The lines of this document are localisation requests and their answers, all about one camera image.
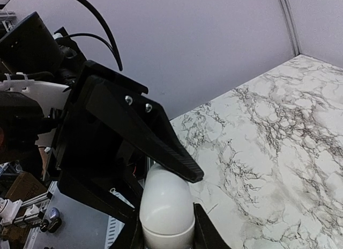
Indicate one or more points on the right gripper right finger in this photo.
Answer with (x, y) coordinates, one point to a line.
(206, 235)

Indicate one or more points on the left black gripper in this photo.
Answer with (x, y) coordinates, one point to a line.
(104, 119)

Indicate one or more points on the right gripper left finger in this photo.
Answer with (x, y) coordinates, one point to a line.
(131, 236)

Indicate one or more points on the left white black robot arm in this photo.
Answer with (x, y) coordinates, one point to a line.
(43, 69)

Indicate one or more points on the black earbud case pair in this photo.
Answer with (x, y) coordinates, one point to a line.
(50, 226)

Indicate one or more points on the blue grey earbud case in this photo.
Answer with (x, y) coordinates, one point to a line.
(53, 213)

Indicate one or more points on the brown cardboard box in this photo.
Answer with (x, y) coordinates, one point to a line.
(25, 187)

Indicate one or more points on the aluminium front rail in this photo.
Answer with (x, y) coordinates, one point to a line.
(115, 226)

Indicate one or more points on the left aluminium corner post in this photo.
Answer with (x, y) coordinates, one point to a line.
(291, 27)

